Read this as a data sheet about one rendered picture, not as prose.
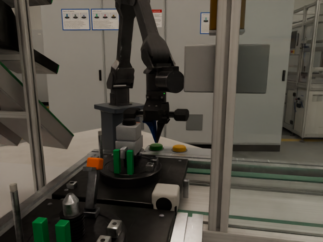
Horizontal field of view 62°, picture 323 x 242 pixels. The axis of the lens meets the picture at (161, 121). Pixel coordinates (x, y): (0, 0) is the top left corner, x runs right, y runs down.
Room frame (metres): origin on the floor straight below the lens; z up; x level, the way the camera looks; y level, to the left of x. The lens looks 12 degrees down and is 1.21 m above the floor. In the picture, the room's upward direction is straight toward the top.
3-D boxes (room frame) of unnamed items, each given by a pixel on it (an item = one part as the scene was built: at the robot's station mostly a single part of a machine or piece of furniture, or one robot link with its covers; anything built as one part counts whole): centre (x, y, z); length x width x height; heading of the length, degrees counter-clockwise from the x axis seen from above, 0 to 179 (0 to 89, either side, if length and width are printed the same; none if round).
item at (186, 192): (0.54, -0.05, 0.95); 0.01 x 0.01 x 0.04; 79
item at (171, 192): (0.45, -0.01, 0.97); 0.05 x 0.05 x 0.04; 79
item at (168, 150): (0.76, -0.05, 0.93); 0.21 x 0.07 x 0.06; 79
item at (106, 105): (1.00, 0.15, 0.96); 0.15 x 0.15 x 0.20; 43
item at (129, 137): (0.55, 0.07, 1.06); 0.08 x 0.04 x 0.07; 170
